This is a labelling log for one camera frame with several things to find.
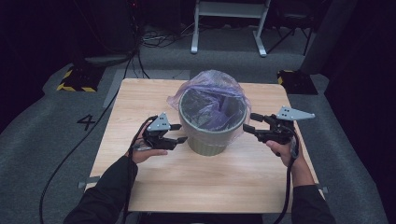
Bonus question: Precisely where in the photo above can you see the person's right hand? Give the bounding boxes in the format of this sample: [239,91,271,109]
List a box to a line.
[265,136,307,168]

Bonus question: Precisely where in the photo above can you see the bundle of cables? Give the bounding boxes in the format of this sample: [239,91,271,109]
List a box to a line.
[139,22,195,49]

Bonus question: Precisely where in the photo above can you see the hand-held gripper cable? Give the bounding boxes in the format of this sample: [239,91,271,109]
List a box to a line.
[122,115,158,224]
[274,124,301,224]

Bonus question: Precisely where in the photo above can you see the black tripod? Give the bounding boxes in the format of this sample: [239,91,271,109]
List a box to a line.
[266,0,314,57]

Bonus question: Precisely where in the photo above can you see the purple plastic bag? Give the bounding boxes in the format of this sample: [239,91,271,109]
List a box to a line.
[166,69,252,147]

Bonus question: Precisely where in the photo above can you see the green plastic bin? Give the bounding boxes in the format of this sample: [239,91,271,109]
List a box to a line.
[177,87,248,157]

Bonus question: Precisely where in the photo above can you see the right hand-held gripper cable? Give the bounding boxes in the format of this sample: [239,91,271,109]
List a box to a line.
[274,124,301,224]

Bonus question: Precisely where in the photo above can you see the long black floor cable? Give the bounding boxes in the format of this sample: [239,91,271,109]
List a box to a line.
[38,49,139,224]

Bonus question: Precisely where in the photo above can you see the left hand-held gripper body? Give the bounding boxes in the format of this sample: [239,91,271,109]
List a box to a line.
[141,112,172,149]

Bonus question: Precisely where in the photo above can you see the white metal stand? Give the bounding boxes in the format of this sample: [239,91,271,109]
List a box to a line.
[190,0,272,58]

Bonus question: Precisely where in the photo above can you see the grey pillar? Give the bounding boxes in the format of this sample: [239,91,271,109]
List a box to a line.
[300,0,359,76]

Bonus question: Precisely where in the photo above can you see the person's left hand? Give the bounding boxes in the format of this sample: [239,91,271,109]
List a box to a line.
[124,122,169,165]

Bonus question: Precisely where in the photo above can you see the left hand-held gripper cable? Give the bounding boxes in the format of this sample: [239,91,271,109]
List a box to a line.
[122,115,158,224]

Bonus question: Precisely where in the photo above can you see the black yellow striped base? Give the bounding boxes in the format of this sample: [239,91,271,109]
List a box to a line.
[276,69,319,96]
[56,63,106,93]

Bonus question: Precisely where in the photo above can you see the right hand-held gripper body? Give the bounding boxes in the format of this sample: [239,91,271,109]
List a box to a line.
[265,105,316,146]

